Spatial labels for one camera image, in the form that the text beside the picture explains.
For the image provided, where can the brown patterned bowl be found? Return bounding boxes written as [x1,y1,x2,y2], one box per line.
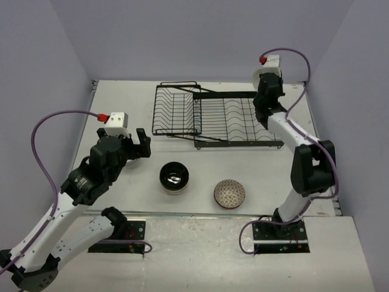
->
[213,179,246,210]

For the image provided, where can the white bowl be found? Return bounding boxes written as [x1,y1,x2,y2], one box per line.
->
[252,67,282,91]
[125,158,139,167]

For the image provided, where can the black wire dish rack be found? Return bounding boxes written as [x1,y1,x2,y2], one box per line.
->
[152,82,284,150]

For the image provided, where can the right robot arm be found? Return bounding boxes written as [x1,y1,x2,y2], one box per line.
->
[253,69,339,239]

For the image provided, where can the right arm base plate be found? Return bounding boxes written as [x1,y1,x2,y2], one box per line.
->
[252,220,310,254]

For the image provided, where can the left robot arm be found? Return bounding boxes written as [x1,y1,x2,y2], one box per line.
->
[1,128,151,291]

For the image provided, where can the tan black bowl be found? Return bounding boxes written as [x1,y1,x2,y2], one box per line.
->
[159,161,190,185]

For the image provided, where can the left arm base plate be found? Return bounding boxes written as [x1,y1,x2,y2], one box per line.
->
[88,220,146,254]

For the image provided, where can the white bowl back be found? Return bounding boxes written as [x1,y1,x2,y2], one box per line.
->
[252,67,282,91]

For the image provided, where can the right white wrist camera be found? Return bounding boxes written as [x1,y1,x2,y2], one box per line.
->
[259,55,281,71]

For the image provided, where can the beige bowl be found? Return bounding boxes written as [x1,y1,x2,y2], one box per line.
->
[161,183,189,195]

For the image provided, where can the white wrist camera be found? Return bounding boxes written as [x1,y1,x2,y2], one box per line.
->
[259,55,281,71]
[97,112,129,137]

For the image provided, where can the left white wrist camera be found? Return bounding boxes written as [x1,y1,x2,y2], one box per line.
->
[97,112,129,137]

